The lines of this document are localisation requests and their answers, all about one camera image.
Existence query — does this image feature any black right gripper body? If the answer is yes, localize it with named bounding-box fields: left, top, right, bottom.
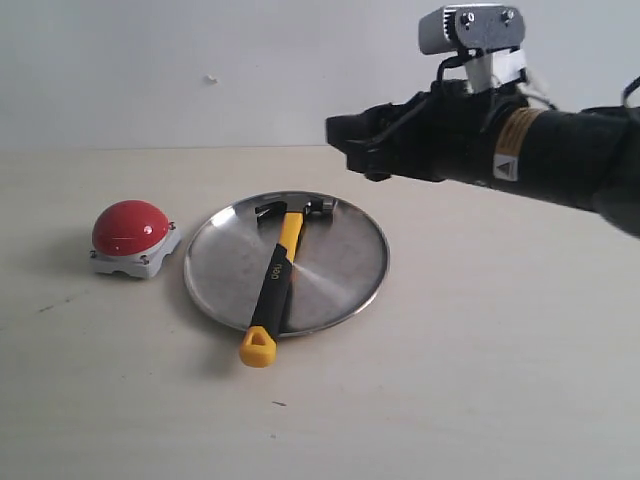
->
left=367, top=79, right=529, bottom=182

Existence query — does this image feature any yellow black claw hammer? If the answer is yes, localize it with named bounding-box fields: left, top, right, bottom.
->
left=239, top=194, right=336, bottom=368

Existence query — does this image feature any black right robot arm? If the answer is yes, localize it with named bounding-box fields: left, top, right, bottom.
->
left=325, top=79, right=639, bottom=236

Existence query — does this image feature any red dome push button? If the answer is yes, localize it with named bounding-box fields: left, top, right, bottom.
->
left=89, top=199, right=182, bottom=280

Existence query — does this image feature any round stainless steel plate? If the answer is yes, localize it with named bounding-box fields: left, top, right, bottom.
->
left=184, top=190, right=390, bottom=338

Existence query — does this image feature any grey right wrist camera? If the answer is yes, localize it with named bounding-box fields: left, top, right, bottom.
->
left=418, top=3, right=528, bottom=94

